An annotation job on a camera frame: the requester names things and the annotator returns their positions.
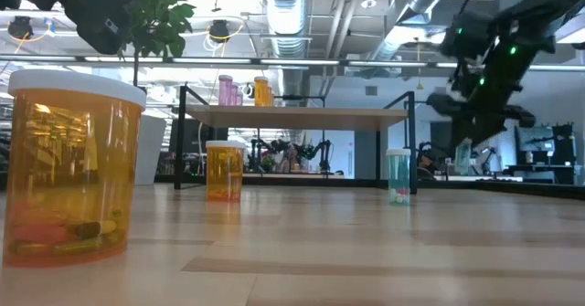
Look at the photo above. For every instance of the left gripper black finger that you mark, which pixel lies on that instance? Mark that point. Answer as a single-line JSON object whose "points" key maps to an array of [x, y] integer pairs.
{"points": [[107, 20]]}

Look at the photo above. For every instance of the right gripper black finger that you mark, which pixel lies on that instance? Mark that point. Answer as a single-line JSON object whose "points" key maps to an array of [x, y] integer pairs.
{"points": [[445, 105], [516, 116]]}

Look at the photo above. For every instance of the green medicine bottle white cap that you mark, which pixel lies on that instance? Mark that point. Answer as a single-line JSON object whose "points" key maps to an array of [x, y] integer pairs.
{"points": [[463, 160], [398, 173]]}

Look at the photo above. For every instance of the pink medicine bottle white cap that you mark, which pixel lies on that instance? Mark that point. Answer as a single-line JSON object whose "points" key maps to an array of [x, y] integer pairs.
{"points": [[225, 91], [234, 96], [239, 98]]}

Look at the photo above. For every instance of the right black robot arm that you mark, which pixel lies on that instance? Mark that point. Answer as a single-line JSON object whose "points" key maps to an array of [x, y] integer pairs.
{"points": [[539, 4]]}

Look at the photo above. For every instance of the background black robot arm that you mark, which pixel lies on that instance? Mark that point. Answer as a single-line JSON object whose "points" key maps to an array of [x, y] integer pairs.
{"points": [[267, 150], [320, 153]]}

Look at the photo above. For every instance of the wooden shelf black metal legs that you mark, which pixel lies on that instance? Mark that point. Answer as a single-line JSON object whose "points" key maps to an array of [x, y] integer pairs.
{"points": [[297, 116]]}

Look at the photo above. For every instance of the large orange medicine bottle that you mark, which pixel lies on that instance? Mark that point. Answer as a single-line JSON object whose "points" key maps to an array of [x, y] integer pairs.
{"points": [[73, 169], [225, 173]]}

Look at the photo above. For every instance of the black background monitor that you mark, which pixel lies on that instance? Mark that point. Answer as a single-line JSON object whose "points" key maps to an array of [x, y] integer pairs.
{"points": [[534, 139]]}

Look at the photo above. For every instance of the green leafy artificial plant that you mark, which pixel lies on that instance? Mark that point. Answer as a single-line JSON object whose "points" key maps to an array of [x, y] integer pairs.
{"points": [[155, 18]]}

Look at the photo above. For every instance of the person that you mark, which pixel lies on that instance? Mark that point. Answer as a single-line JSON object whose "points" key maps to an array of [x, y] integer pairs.
{"points": [[427, 160], [290, 160]]}

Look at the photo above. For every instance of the background wooden table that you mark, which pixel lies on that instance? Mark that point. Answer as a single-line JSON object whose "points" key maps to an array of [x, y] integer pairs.
{"points": [[292, 175]]}

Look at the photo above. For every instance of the black and yellow capsule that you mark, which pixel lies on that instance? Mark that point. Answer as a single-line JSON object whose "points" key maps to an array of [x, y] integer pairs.
{"points": [[87, 229]]}

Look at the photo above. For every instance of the black ceiling-mounted camera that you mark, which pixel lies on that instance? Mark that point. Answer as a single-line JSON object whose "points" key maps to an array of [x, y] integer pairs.
{"points": [[220, 28], [20, 26]]}

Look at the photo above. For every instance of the silver ventilation duct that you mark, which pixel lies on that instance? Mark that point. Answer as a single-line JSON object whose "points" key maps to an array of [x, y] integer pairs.
{"points": [[286, 18], [411, 4]]}

